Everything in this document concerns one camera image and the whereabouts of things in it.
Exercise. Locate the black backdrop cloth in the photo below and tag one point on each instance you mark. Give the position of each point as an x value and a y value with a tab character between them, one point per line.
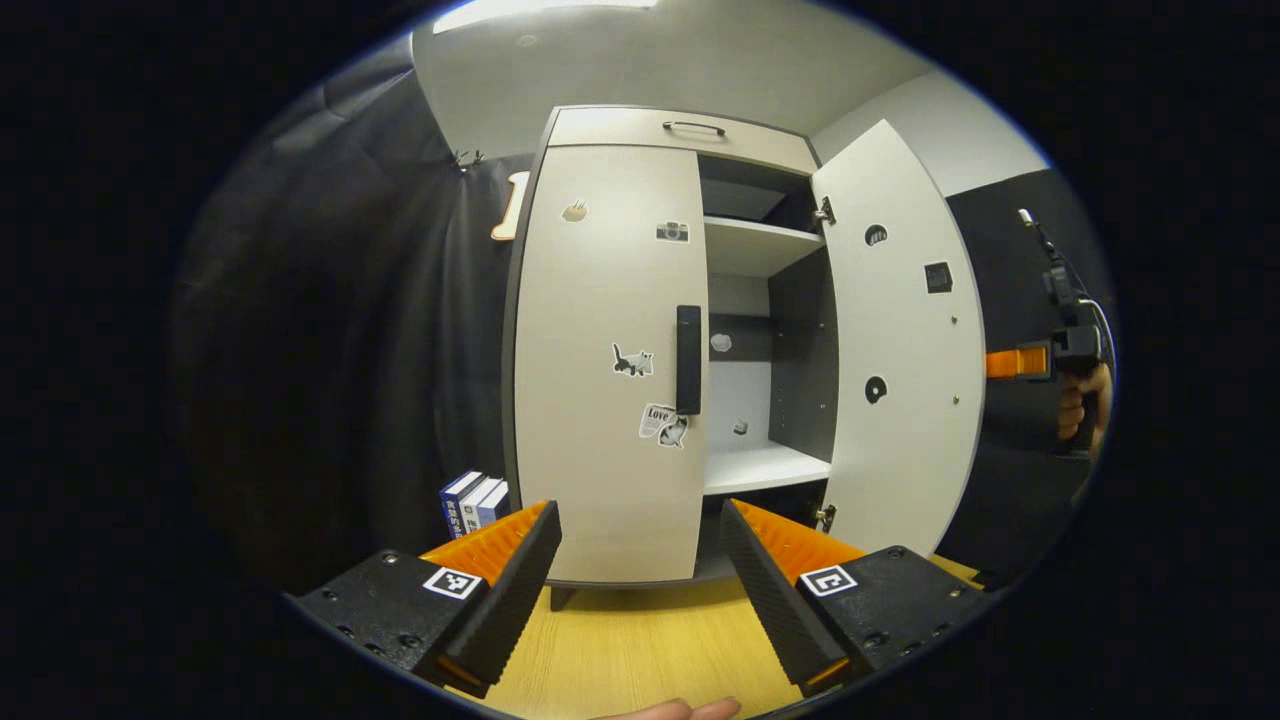
330	350

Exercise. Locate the beige double-door shoe cabinet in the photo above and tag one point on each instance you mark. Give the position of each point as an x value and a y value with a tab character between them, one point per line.
800	350

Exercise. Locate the white cabinet shelf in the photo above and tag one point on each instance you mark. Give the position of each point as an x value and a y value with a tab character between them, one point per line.
750	245
760	465

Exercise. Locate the dark blue book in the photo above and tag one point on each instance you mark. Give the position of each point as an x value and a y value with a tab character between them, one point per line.
458	505

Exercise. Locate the beige cabinet drawer front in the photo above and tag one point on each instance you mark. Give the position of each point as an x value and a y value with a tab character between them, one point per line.
620	130

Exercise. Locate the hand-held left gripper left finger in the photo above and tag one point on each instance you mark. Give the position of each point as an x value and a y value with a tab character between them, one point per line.
510	600

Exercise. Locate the headphone sticker shoe cabinet door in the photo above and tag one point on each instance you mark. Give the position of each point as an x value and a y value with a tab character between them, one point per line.
900	330

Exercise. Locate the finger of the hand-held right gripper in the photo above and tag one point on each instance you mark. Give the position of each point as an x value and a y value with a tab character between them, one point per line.
1015	362

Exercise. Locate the black backdrop clip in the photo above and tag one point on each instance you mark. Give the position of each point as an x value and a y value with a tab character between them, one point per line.
466	159

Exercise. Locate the camera sticker shoe cabinet door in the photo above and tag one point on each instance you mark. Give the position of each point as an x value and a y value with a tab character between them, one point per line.
590	330

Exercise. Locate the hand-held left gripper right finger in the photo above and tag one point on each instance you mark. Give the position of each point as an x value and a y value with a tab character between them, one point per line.
775	600

